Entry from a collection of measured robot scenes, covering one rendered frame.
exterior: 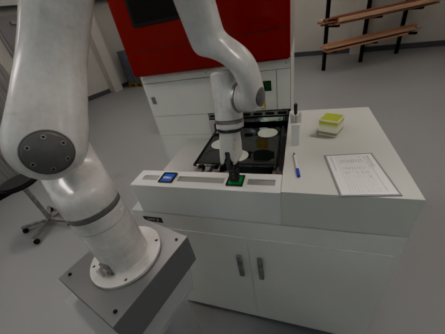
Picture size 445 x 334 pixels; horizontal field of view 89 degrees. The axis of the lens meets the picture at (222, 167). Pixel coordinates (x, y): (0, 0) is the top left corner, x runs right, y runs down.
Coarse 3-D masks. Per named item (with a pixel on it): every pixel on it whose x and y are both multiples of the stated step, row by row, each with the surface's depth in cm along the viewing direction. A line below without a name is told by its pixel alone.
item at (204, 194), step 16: (144, 176) 88; (160, 176) 86; (176, 176) 84; (192, 176) 82; (208, 176) 80; (224, 176) 79; (256, 176) 76; (272, 176) 74; (144, 192) 85; (160, 192) 82; (176, 192) 80; (192, 192) 78; (208, 192) 76; (224, 192) 73; (240, 192) 72; (256, 192) 70; (272, 192) 68; (144, 208) 91; (160, 208) 88; (176, 208) 85; (192, 208) 83; (208, 208) 80; (224, 208) 78; (240, 208) 76; (256, 208) 74; (272, 208) 72
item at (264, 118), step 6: (210, 120) 129; (246, 120) 123; (252, 120) 122; (258, 120) 121; (264, 120) 120; (270, 120) 120; (276, 120) 119; (282, 120) 118; (288, 120) 117; (210, 126) 132
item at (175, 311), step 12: (180, 288) 63; (192, 288) 64; (72, 300) 65; (168, 300) 61; (180, 300) 60; (84, 312) 62; (168, 312) 58; (180, 312) 75; (192, 312) 90; (96, 324) 59; (156, 324) 56; (168, 324) 57; (180, 324) 76; (192, 324) 84
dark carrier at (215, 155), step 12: (240, 132) 119; (252, 132) 117; (252, 144) 106; (264, 144) 104; (276, 144) 102; (204, 156) 105; (216, 156) 103; (252, 156) 98; (264, 156) 96; (276, 156) 94
